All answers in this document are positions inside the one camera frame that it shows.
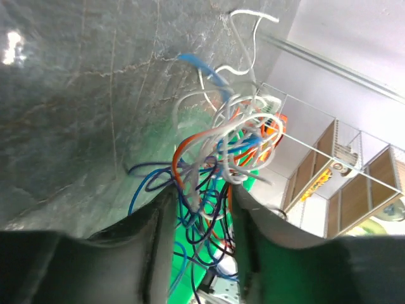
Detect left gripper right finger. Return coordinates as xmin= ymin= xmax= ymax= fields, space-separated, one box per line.
xmin=232 ymin=186 xmax=404 ymax=303

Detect orange cable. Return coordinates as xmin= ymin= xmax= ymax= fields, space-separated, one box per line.
xmin=172 ymin=107 xmax=284 ymax=251

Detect white wire shelf rack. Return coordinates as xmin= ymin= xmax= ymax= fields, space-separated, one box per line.
xmin=251 ymin=85 xmax=404 ymax=238

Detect orange snack box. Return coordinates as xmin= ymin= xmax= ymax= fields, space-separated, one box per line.
xmin=261 ymin=113 xmax=288 ymax=136

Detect green six-compartment bin tray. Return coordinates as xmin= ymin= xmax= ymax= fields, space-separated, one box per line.
xmin=139 ymin=126 xmax=259 ymax=304

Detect blue cable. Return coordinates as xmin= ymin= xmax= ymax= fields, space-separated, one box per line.
xmin=128 ymin=53 xmax=263 ymax=295

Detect grey-green pump bottle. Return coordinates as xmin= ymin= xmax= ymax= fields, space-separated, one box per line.
xmin=383 ymin=199 xmax=404 ymax=222

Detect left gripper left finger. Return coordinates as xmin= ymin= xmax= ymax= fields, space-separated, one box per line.
xmin=1 ymin=186 xmax=177 ymax=303

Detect yellow candy bag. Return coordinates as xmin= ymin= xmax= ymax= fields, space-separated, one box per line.
xmin=300 ymin=168 xmax=333 ymax=202

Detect light green pump bottle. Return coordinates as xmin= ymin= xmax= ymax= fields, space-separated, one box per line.
xmin=358 ymin=218 xmax=388 ymax=236

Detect white paper cup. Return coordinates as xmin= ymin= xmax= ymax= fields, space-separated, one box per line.
xmin=330 ymin=153 xmax=361 ymax=179

